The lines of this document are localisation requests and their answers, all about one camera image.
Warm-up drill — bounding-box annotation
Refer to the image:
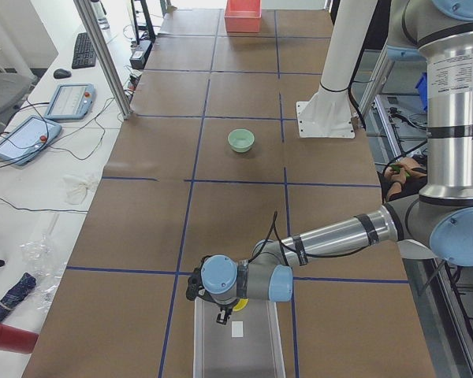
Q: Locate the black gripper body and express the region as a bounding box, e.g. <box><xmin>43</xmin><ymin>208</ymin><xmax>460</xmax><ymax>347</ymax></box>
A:
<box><xmin>214</xmin><ymin>298</ymin><xmax>239</xmax><ymax>314</ymax></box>

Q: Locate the yellow plastic cup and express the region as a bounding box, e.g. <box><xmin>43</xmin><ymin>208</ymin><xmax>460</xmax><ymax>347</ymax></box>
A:
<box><xmin>233</xmin><ymin>298</ymin><xmax>248</xmax><ymax>312</ymax></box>

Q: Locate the light green bowl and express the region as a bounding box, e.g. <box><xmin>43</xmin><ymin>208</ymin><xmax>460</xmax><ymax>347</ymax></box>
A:
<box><xmin>227</xmin><ymin>128</ymin><xmax>255</xmax><ymax>154</ymax></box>

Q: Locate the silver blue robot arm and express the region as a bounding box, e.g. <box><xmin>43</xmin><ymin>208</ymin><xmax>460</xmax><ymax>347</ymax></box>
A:
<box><xmin>186</xmin><ymin>1</ymin><xmax>473</xmax><ymax>324</ymax></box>

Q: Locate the black device box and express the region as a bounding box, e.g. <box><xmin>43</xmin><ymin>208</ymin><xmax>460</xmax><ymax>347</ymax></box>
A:
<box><xmin>129</xmin><ymin>40</ymin><xmax>152</xmax><ymax>70</ymax></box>

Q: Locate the clear plastic bin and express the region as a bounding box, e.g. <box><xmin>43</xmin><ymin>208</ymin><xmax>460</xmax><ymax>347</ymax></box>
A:
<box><xmin>193</xmin><ymin>298</ymin><xmax>286</xmax><ymax>377</ymax></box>

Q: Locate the white crumpled cloth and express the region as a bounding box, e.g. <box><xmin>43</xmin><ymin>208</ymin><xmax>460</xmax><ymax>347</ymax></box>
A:
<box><xmin>63</xmin><ymin>174</ymin><xmax>99</xmax><ymax>205</ymax></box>

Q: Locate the crumpled clear plastic wrap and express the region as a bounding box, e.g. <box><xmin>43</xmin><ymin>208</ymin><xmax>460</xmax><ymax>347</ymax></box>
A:
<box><xmin>20</xmin><ymin>213</ymin><xmax>66</xmax><ymax>313</ymax></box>

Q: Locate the folded dark blue umbrella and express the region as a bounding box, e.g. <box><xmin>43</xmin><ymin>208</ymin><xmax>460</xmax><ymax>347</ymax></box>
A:
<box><xmin>0</xmin><ymin>272</ymin><xmax>36</xmax><ymax>323</ymax></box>

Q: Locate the red cylinder bottle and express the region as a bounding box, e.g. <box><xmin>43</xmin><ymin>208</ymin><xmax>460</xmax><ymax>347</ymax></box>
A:
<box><xmin>0</xmin><ymin>323</ymin><xmax>39</xmax><ymax>354</ymax></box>

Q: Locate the far teach pendant tablet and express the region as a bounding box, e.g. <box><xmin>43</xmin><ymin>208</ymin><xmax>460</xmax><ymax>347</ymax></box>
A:
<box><xmin>44</xmin><ymin>83</ymin><xmax>95</xmax><ymax>121</ymax></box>

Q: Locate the teach pendant tablet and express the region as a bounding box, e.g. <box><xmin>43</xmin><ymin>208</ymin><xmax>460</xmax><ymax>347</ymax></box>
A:
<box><xmin>44</xmin><ymin>83</ymin><xmax>95</xmax><ymax>121</ymax></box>
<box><xmin>0</xmin><ymin>116</ymin><xmax>61</xmax><ymax>165</ymax></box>

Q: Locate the near teach pendant tablet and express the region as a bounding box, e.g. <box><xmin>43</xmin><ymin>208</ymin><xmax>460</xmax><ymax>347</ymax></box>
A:
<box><xmin>0</xmin><ymin>116</ymin><xmax>61</xmax><ymax>165</ymax></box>

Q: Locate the black computer mouse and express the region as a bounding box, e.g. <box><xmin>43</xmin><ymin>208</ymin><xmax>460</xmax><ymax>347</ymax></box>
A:
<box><xmin>53</xmin><ymin>69</ymin><xmax>72</xmax><ymax>80</ymax></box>

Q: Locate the black keyboard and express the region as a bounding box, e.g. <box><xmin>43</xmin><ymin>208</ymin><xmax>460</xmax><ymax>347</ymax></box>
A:
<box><xmin>72</xmin><ymin>32</ymin><xmax>97</xmax><ymax>69</ymax></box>

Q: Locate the red plastic bin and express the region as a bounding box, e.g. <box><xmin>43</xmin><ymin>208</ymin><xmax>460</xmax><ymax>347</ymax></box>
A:
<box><xmin>224</xmin><ymin>0</ymin><xmax>262</xmax><ymax>33</ymax></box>

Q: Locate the grey office chair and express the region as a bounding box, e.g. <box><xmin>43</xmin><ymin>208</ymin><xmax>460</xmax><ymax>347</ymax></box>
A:
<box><xmin>0</xmin><ymin>72</ymin><xmax>32</xmax><ymax>113</ymax></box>

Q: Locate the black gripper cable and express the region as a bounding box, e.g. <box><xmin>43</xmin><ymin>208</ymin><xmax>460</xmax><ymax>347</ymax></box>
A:
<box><xmin>246</xmin><ymin>210</ymin><xmax>375</xmax><ymax>265</ymax></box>

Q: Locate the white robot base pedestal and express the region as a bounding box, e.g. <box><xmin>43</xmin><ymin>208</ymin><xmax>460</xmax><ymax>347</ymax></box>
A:
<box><xmin>296</xmin><ymin>0</ymin><xmax>378</xmax><ymax>139</ymax></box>

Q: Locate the aluminium frame post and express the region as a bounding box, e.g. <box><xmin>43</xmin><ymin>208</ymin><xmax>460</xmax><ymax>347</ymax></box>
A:
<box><xmin>73</xmin><ymin>0</ymin><xmax>132</xmax><ymax>120</ymax></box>

